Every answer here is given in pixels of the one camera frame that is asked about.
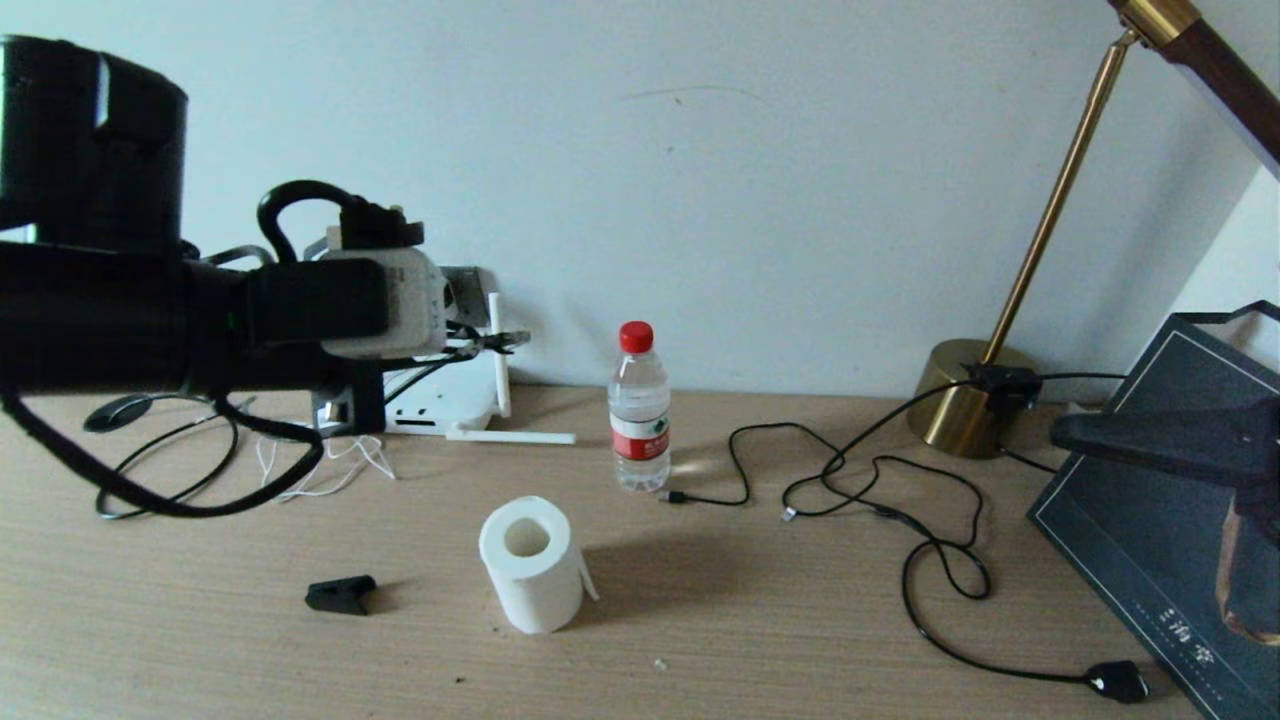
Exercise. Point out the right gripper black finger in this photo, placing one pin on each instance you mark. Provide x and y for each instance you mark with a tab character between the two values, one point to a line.
1170	428
1180	462

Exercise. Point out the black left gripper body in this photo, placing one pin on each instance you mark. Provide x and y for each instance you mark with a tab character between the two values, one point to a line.
320	300

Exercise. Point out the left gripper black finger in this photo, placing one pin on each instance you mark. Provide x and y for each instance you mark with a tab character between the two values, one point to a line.
495	338
490	351

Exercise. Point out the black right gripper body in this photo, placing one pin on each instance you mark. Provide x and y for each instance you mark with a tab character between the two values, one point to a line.
1260	470

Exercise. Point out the white router with antennas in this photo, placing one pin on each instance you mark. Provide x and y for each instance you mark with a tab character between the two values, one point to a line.
450	405

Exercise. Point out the dark blue gift bag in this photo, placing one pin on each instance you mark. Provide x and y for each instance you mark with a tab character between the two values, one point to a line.
1130	520

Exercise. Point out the clear water bottle red cap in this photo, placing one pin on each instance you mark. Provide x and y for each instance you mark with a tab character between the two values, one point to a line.
640	420

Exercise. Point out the brass desk lamp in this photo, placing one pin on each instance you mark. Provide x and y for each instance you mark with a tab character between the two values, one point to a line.
955	410

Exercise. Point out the black round desk grommet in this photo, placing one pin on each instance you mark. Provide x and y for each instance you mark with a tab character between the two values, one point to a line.
115	413

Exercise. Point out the white toilet paper roll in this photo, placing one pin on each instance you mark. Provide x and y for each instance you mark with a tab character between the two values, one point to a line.
530	590

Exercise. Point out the small black plastic clip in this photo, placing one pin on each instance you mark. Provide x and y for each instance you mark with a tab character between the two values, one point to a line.
340	596

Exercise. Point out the grey wall socket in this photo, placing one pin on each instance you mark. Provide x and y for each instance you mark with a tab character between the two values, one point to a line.
475	290

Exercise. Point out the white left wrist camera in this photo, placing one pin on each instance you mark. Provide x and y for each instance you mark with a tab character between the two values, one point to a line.
410	300

